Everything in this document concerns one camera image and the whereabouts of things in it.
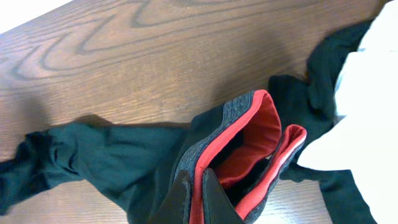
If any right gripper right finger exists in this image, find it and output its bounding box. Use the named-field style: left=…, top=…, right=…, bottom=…
left=202, top=168, right=244, bottom=224

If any white garment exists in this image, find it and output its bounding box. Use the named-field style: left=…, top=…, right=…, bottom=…
left=298, top=1, right=397, bottom=223

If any black pants red waistband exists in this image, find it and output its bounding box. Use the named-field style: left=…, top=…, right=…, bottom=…
left=1, top=90, right=307, bottom=223

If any black t-shirt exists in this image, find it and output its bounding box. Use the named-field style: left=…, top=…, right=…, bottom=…
left=268, top=21, right=375, bottom=224

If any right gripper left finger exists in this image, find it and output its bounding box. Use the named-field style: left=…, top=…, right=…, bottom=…
left=148, top=170, right=191, bottom=224

